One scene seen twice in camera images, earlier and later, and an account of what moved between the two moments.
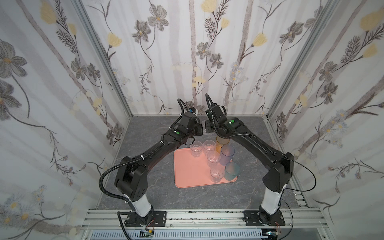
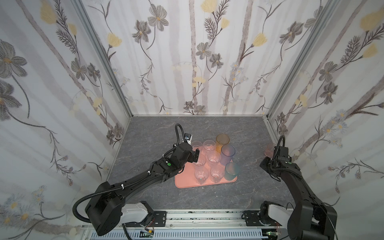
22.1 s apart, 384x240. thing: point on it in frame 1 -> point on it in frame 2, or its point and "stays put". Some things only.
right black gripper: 208,126 -> 276,154
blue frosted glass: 227,152 stays put
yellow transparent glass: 220,142 stays put
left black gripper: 199,129 -> 194,154
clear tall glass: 216,173 stays put
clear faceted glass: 196,147 stays put
